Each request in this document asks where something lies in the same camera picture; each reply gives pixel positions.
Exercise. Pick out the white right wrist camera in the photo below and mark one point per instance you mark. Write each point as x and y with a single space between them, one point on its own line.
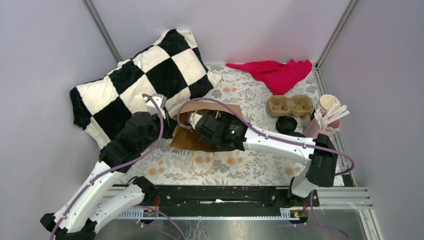
193 119

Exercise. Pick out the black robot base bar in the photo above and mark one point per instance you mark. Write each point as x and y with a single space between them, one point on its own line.
238 202

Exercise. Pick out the pink straw holder cup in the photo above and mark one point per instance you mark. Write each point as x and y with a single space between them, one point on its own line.
314 128

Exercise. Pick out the black white checkered blanket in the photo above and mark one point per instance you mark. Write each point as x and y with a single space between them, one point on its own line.
172 66

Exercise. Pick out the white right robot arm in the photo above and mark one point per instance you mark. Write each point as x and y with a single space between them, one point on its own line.
317 155

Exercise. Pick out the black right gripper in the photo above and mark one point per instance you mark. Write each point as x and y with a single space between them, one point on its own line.
225 118

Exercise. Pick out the brown paper bag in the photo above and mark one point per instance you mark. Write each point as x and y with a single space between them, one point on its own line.
184 139

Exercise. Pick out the floral patterned table mat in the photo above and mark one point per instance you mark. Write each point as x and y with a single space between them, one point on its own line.
170 166

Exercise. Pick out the brown cardboard cup carrier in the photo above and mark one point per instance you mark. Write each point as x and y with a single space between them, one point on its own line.
297 105

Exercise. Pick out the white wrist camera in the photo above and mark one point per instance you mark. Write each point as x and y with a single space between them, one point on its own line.
155 104
193 119

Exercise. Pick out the black paper coffee cup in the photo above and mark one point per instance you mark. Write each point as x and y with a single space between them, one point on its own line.
296 134

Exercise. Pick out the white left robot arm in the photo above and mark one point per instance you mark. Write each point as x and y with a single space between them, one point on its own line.
84 216

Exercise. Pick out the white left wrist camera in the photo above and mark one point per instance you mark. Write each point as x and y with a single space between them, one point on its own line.
155 104

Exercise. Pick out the red cloth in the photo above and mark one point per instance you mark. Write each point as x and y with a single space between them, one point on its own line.
278 77

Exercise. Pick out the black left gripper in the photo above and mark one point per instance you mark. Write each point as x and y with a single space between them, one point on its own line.
170 124

